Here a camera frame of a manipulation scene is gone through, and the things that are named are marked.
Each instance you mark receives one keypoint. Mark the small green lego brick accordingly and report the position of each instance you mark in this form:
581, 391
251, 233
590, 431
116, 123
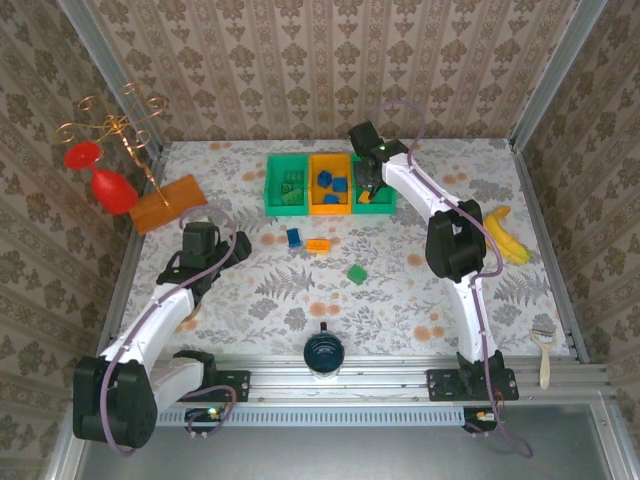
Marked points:
357, 273

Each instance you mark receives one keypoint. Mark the aluminium upright post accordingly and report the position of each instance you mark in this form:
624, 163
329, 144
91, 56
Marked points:
560, 65
109, 65

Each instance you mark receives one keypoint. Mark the orange plastic bin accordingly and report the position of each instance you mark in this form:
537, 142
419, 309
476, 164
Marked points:
316, 207

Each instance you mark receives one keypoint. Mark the dark green lego brick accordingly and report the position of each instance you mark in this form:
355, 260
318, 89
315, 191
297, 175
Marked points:
293, 176

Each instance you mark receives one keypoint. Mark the red plastic wine glass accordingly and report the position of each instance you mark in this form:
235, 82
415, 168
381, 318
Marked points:
112, 192

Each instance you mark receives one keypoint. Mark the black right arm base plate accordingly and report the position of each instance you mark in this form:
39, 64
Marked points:
445, 385

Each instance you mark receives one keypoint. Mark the brown wooden block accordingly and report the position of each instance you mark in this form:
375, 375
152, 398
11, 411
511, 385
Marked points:
165, 215

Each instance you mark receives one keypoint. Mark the small green plastic bin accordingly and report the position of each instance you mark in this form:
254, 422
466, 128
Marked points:
272, 207

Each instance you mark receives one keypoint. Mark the yellow banana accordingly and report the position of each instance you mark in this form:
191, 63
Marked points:
507, 242

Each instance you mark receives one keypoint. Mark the grey metal panel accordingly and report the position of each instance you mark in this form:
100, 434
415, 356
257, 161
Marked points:
325, 455

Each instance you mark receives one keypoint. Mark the blue lego brick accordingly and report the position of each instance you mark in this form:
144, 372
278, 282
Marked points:
325, 179
340, 184
331, 199
294, 237

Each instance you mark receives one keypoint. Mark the dark blue mug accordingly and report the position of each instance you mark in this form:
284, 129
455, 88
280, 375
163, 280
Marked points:
324, 352

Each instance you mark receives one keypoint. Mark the long orange lego brick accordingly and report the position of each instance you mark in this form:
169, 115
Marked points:
318, 245

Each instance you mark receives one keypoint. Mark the cream vegetable peeler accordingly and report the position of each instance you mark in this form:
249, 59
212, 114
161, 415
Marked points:
545, 365

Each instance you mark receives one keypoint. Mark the light green lego brick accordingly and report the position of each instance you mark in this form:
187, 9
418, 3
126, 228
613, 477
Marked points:
291, 195

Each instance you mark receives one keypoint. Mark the large green plastic bin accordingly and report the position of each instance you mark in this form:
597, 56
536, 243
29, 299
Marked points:
385, 205

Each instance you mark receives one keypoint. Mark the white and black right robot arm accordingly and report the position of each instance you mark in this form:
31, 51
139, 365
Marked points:
470, 310

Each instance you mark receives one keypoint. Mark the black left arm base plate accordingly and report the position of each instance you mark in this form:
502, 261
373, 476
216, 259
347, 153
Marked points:
235, 385

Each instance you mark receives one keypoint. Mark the long aluminium base rail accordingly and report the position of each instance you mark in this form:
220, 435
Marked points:
280, 385

